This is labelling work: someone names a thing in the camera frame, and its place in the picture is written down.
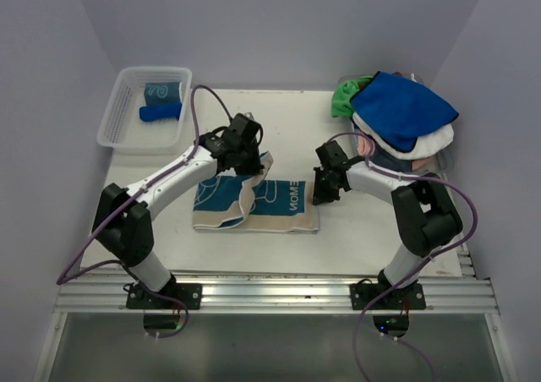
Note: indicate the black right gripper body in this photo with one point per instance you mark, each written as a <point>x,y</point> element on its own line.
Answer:
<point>324,189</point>

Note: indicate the green towel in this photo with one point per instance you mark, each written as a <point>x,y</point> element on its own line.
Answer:
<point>341,100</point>

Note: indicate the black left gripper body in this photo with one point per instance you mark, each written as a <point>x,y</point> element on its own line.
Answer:
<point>248,162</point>

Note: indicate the white towel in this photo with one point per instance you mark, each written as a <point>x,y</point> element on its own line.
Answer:
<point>425,146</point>

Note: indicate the aluminium mounting rail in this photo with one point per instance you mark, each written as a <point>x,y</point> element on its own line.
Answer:
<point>106,291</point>

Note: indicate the blue microfiber towel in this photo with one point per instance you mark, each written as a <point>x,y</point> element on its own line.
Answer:
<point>400,110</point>

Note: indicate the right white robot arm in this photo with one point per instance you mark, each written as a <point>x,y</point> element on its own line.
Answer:
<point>426,218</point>

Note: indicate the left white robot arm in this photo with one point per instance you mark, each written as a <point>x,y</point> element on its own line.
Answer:
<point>124,217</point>

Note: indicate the rolled blue towel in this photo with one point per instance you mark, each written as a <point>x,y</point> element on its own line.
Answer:
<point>154,113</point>

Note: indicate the white plastic basket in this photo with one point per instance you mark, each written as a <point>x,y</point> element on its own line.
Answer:
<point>122,130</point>

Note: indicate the clear plastic towel bin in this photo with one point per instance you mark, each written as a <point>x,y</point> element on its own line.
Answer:
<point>442,162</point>

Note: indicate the rolled teal towel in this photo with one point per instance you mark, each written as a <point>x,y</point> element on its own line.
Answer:
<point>162,93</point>

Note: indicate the teal beige cartoon towel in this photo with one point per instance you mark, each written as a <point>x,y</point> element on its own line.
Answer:
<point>228,203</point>

